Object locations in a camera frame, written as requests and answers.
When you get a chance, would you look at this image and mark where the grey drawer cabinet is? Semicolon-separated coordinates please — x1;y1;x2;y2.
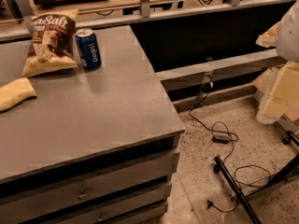
0;26;184;224

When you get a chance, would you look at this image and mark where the brown sea salt chip bag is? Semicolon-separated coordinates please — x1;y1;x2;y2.
22;9;78;77

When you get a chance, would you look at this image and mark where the black power cable with adapter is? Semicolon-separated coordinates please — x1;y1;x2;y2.
188;75;273;214

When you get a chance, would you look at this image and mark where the grey metal rail frame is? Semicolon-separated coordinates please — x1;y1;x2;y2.
0;0;299;91

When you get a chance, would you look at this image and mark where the blue pepsi can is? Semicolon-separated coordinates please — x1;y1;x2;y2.
75;28;102;69

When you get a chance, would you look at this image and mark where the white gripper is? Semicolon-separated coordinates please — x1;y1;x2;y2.
256;0;299;124

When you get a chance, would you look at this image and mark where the cardboard box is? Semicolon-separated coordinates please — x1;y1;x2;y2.
251;69;270;93

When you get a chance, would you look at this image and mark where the yellow sponge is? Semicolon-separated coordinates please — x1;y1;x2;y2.
0;77;36;112

